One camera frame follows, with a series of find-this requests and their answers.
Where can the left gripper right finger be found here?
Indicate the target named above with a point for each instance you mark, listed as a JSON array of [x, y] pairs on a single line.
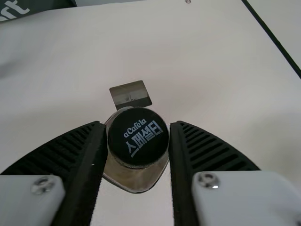
[[211, 169]]

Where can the black strip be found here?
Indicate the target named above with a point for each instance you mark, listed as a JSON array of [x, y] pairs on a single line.
[[277, 40]]

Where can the dark coffee bottle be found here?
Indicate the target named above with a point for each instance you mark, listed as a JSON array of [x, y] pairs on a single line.
[[138, 139]]

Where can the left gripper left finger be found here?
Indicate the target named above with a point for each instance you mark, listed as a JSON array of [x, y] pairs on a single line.
[[58, 164]]

